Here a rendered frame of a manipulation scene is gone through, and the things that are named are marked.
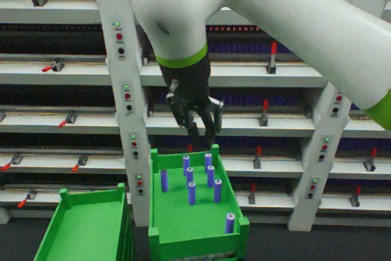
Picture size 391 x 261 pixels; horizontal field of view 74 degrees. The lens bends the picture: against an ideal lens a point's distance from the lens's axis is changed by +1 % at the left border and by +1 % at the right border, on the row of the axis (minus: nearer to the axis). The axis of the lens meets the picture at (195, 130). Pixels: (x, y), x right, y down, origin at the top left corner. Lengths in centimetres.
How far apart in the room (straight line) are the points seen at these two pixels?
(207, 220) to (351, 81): 43
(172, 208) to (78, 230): 35
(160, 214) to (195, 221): 9
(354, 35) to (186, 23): 22
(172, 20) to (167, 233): 45
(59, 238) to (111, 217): 15
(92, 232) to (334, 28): 79
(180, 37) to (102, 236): 65
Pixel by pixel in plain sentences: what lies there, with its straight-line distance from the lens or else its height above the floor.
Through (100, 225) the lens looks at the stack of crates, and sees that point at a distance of 90.
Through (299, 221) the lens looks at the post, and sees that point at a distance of 130.
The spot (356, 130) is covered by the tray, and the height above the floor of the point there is 52.
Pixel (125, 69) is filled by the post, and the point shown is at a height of 74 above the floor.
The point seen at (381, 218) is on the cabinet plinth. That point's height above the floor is 5.
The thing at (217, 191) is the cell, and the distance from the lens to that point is 67.
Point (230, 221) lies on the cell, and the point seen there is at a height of 54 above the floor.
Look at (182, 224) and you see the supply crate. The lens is 65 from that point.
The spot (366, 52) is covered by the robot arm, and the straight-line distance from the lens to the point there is 41.
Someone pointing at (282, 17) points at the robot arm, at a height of 93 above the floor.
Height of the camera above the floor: 98
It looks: 30 degrees down
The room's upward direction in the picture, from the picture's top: straight up
